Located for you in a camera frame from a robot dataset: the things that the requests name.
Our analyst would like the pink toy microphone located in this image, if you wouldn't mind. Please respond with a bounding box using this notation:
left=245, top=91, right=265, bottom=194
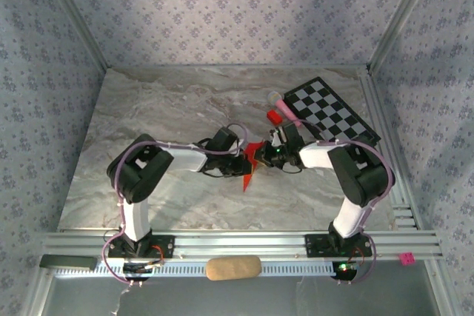
left=267, top=91, right=301, bottom=128

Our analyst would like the black grey chessboard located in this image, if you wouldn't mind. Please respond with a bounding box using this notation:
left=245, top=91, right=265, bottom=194
left=283, top=76, right=382, bottom=155

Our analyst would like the tan oval pad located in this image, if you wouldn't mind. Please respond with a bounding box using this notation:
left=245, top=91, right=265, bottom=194
left=205, top=255, right=262, bottom=282

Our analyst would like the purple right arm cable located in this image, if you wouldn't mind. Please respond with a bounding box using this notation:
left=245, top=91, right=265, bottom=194
left=292, top=118, right=396, bottom=287

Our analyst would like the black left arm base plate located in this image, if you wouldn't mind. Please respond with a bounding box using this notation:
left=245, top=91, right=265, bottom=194
left=107, top=234, right=176, bottom=260

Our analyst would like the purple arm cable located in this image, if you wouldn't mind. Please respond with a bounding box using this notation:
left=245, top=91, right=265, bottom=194
left=292, top=118, right=396, bottom=287
left=101, top=122, right=250, bottom=288

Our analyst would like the long aluminium mounting rail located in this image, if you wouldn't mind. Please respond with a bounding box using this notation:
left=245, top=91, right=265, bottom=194
left=41, top=229, right=444, bottom=261

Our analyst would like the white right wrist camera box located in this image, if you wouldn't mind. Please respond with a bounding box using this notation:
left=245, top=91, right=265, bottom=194
left=269, top=128, right=285, bottom=147

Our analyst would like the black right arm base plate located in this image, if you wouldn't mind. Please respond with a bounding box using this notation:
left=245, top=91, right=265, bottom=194
left=304, top=233, right=373, bottom=259

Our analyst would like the small red block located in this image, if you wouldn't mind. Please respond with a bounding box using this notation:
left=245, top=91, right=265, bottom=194
left=266, top=109, right=284, bottom=127

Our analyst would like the black flat bar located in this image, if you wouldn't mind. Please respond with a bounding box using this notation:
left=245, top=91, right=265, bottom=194
left=39, top=255, right=96, bottom=272

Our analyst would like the aluminium frame post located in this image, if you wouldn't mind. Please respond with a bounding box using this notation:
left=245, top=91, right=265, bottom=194
left=368, top=0, right=442, bottom=71
left=424, top=259, right=466, bottom=316
left=36, top=0, right=112, bottom=71
left=20, top=267, right=56, bottom=316

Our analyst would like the slotted grey cable duct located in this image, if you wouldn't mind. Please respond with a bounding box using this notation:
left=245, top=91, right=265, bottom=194
left=55, top=258, right=367, bottom=278

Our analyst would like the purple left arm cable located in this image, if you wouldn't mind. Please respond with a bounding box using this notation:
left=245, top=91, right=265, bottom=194
left=101, top=122, right=250, bottom=288

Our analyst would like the aluminium side rail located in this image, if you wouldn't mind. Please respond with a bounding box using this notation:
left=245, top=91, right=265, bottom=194
left=357, top=74, right=421, bottom=230

